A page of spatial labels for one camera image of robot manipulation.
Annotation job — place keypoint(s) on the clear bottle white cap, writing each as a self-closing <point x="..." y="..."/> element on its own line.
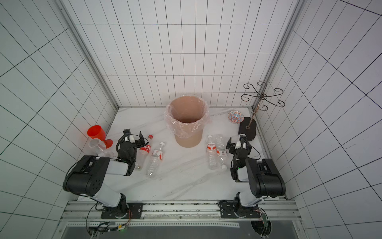
<point x="155" y="160"/>

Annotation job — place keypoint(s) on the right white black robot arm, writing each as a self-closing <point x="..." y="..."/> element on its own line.
<point x="263" y="178"/>

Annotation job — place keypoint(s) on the copper stand black base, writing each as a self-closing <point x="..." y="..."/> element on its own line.
<point x="248" y="125"/>

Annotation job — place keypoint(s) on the patterned red blue bowl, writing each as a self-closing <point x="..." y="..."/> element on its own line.
<point x="235" y="117"/>

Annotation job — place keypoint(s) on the beige bin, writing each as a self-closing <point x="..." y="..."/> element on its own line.
<point x="188" y="119"/>

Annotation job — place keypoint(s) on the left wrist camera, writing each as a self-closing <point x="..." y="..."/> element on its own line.
<point x="129" y="138"/>

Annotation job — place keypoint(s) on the clear wine glass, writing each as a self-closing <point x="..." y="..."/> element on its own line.
<point x="98" y="147"/>

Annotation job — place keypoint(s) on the metal mounting rail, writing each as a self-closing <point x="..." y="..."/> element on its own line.
<point x="179" y="213"/>

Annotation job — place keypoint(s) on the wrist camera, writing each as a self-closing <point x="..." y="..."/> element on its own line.
<point x="129" y="138"/>
<point x="240" y="143"/>

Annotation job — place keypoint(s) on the clear bottle red white label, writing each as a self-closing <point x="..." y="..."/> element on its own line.
<point x="211" y="149"/>

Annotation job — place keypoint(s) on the red plastic cup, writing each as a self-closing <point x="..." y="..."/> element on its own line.
<point x="97" y="131"/>

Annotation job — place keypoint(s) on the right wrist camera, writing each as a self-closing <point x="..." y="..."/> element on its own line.
<point x="240" y="143"/>

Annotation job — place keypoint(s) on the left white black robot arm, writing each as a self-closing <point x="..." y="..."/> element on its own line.
<point x="86" y="177"/>

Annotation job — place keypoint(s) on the clear plastic bin liner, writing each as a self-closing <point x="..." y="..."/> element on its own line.
<point x="185" y="125"/>

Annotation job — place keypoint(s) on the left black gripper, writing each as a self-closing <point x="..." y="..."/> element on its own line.
<point x="142" y="139"/>

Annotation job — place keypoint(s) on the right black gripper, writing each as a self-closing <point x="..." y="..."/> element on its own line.
<point x="238" y="149"/>

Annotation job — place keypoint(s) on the red label cola bottle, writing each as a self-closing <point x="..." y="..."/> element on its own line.
<point x="142" y="154"/>

